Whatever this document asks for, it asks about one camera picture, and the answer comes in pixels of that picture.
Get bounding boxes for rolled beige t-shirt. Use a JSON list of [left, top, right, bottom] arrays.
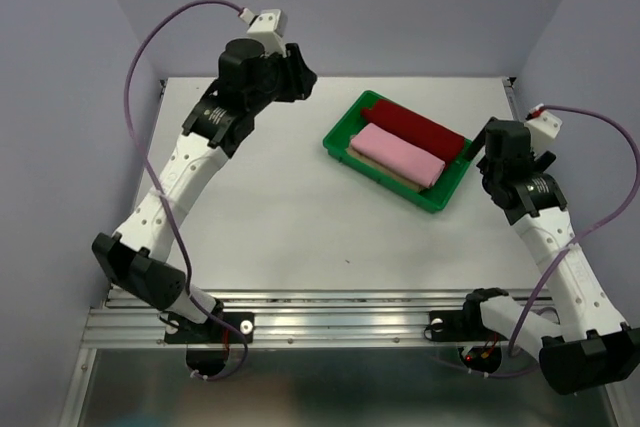
[[346, 147, 424, 193]]

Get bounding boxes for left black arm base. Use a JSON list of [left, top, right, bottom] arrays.
[[159, 311, 255, 382]]

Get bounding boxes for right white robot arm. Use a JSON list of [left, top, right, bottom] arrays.
[[460, 115, 639, 395]]

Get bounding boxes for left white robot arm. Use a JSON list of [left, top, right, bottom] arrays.
[[92, 38, 317, 341]]

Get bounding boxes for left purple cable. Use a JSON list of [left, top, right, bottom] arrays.
[[123, 0, 250, 382]]

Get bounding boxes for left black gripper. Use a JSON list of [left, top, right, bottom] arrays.
[[249, 44, 318, 113]]

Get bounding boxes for rolled red t-shirt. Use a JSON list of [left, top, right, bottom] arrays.
[[360, 99, 466, 165]]

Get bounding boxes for green plastic tray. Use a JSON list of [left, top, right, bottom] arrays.
[[322, 90, 471, 213]]

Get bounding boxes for aluminium rail frame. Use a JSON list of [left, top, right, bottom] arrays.
[[58, 77, 621, 427]]

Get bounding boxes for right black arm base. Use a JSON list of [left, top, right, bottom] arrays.
[[423, 288, 515, 379]]

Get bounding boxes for pink t-shirt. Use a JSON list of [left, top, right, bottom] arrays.
[[349, 124, 446, 189]]

